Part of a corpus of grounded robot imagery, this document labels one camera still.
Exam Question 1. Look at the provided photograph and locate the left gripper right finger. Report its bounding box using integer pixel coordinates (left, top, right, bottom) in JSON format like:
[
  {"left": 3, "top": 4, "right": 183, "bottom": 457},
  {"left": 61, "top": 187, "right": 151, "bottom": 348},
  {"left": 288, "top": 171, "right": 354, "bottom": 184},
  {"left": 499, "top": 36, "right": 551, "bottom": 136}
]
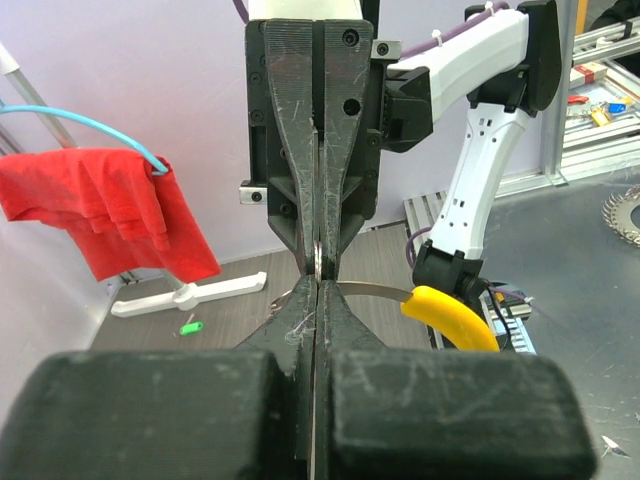
[{"left": 315, "top": 278, "right": 599, "bottom": 480}]

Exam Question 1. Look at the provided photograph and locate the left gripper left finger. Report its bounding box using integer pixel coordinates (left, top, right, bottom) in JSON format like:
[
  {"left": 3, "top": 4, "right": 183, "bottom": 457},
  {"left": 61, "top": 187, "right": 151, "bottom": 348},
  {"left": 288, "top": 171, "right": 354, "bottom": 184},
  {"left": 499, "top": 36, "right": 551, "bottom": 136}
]
[{"left": 1, "top": 276, "right": 317, "bottom": 479}]

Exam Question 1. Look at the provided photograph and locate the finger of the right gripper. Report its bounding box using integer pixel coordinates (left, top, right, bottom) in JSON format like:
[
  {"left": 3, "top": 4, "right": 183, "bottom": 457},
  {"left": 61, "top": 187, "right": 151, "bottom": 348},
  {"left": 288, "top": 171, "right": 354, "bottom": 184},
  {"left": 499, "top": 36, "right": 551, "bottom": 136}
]
[
  {"left": 264, "top": 19, "right": 317, "bottom": 275},
  {"left": 319, "top": 20, "right": 372, "bottom": 280}
]

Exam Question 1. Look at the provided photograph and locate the metal keyring with yellow grip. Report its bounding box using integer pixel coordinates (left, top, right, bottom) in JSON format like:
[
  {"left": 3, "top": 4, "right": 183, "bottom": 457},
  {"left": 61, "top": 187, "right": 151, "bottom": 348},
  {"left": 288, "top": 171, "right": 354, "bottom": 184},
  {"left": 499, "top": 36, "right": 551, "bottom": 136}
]
[{"left": 269, "top": 262, "right": 499, "bottom": 352}]

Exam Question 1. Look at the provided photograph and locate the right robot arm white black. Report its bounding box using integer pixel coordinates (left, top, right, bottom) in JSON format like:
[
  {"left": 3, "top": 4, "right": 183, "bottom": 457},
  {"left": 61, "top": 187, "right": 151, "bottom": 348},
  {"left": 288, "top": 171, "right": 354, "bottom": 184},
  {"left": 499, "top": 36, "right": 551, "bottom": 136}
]
[{"left": 245, "top": 1, "right": 561, "bottom": 300}]

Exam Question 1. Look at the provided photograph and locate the green key tag far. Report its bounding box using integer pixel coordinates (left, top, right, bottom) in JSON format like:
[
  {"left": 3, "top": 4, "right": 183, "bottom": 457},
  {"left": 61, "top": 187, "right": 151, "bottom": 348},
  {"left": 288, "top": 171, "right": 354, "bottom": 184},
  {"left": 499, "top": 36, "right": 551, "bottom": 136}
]
[{"left": 179, "top": 314, "right": 204, "bottom": 336}]

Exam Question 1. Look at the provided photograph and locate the silver white clothes rack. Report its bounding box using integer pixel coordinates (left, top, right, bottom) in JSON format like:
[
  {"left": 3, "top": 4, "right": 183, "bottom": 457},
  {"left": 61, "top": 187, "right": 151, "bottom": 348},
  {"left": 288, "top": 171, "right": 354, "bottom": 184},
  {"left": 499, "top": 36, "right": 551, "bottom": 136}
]
[{"left": 1, "top": 49, "right": 267, "bottom": 318}]

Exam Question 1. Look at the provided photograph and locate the light blue hanger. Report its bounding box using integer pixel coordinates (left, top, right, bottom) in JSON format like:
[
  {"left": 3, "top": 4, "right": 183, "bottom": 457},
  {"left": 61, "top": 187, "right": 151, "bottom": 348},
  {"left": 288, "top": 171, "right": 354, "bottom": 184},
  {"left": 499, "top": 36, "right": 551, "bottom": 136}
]
[{"left": 1, "top": 105, "right": 169, "bottom": 176}]

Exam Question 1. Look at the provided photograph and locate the red hanging cloth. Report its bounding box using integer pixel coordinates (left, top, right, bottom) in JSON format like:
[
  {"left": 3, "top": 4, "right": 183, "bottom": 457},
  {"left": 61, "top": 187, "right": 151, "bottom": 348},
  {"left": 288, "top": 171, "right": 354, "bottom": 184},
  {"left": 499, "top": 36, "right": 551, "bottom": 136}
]
[{"left": 1, "top": 148, "right": 221, "bottom": 283}]

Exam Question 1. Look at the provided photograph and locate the white slotted cable duct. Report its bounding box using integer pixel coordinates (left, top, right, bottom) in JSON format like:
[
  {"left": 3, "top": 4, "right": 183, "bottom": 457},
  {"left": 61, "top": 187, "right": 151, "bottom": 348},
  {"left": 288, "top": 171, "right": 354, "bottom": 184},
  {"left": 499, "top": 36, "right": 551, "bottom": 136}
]
[{"left": 481, "top": 293, "right": 537, "bottom": 355}]

